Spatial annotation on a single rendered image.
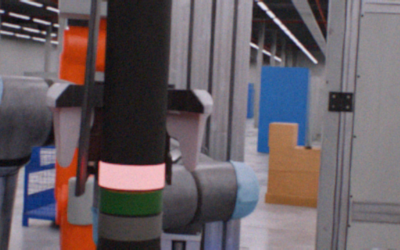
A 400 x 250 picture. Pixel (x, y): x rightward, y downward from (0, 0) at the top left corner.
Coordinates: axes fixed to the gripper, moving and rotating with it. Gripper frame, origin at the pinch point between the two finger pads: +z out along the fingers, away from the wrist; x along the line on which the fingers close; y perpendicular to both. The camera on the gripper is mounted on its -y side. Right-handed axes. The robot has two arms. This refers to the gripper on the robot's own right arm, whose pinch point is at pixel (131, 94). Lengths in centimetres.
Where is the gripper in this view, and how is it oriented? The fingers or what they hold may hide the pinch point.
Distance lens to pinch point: 40.2
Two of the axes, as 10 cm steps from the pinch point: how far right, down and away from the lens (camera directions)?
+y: -0.5, 10.0, 0.5
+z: 1.2, 0.6, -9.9
